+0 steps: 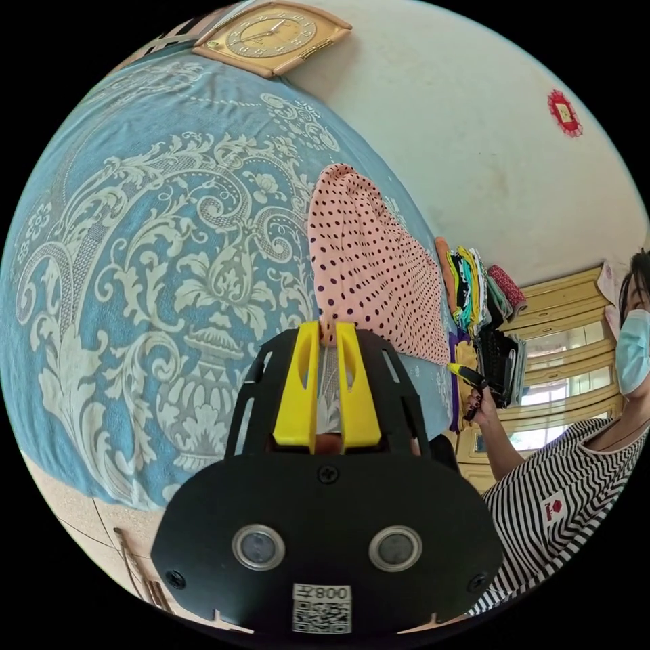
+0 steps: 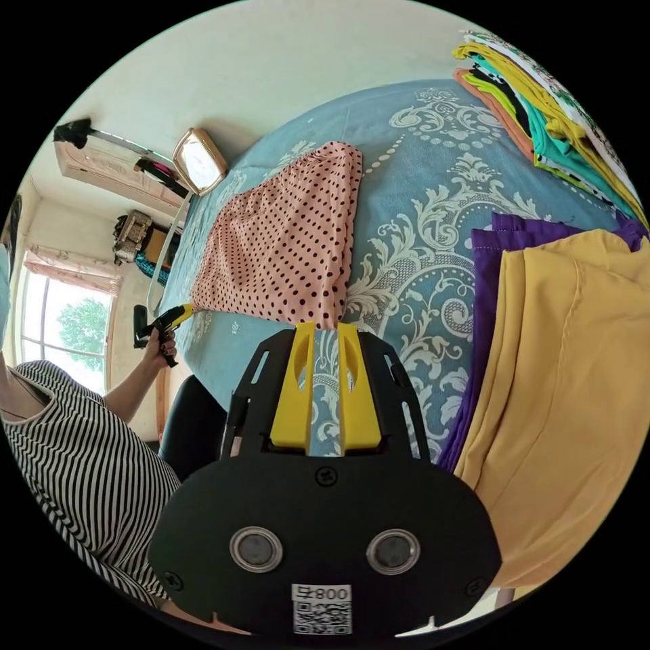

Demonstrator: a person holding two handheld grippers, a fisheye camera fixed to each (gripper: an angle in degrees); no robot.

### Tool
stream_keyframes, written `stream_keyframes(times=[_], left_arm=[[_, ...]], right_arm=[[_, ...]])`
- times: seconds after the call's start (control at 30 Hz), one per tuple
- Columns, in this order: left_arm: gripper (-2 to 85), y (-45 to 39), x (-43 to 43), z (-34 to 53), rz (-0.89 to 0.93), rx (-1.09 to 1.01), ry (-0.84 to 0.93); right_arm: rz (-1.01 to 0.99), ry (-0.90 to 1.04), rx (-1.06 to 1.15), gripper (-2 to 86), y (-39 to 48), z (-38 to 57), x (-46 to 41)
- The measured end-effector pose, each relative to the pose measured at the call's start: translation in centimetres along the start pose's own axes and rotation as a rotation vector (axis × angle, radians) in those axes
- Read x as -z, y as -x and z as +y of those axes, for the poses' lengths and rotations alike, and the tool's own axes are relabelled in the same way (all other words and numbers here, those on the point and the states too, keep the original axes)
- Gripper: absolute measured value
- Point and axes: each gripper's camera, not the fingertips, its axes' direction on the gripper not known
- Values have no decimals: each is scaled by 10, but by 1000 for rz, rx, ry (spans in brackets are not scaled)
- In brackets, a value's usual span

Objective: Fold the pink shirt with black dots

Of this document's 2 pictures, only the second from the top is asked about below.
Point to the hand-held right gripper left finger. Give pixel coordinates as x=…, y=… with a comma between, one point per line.
x=290, y=396

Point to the person's body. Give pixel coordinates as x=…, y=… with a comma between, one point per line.
x=76, y=457

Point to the gold-framed clock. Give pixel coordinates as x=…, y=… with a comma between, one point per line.
x=199, y=160

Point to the window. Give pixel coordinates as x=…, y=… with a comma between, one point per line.
x=66, y=330

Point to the pink patterned curtain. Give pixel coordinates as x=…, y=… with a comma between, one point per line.
x=71, y=269

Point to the cluttered shelf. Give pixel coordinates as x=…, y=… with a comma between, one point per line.
x=137, y=238

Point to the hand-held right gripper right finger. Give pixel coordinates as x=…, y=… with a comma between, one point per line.
x=359, y=401

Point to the person's left hand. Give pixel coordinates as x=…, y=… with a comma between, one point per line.
x=163, y=350

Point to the pile of colourful folded clothes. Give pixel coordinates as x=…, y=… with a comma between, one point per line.
x=553, y=127

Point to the person's left forearm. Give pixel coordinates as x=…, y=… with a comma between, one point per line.
x=133, y=388

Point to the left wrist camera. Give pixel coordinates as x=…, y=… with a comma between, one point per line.
x=139, y=326

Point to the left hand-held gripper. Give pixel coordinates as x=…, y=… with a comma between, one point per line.
x=163, y=325

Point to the yellow and purple clothes pile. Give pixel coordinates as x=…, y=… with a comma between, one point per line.
x=558, y=381

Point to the pink shirt with black dots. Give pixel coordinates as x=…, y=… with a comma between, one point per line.
x=274, y=244

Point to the pale pink cupboard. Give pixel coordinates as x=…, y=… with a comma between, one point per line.
x=117, y=165

